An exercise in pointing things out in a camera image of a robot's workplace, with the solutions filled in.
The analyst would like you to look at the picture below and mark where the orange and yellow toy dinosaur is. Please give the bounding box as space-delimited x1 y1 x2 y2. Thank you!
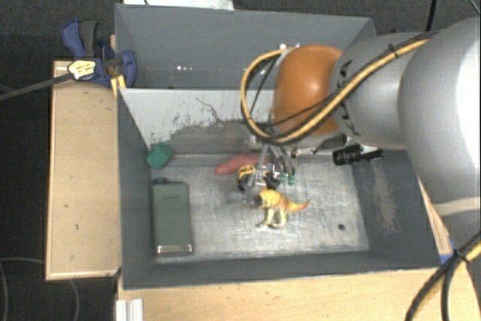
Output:
254 188 312 230

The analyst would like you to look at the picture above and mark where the pale wood board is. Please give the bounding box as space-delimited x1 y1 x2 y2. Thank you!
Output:
44 59 123 281

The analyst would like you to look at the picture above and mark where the black cylinder on white bracket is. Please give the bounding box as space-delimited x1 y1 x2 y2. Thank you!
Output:
300 135 384 167

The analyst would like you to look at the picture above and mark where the pink oblong toy food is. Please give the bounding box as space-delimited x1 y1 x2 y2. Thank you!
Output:
213 154 262 177

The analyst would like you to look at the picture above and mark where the yellow and black toy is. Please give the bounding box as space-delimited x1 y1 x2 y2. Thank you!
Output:
236 164 258 192

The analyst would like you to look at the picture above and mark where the green cube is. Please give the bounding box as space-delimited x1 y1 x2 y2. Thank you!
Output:
145 141 176 171

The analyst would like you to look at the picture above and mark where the grey metal bin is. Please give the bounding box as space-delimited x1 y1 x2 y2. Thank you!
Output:
113 2 441 290

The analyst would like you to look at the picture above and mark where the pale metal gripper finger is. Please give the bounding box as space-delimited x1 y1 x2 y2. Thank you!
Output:
240 176 262 196
248 184 266 206

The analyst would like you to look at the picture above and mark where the dark green flat block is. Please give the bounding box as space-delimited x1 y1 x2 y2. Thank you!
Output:
151 178 195 257

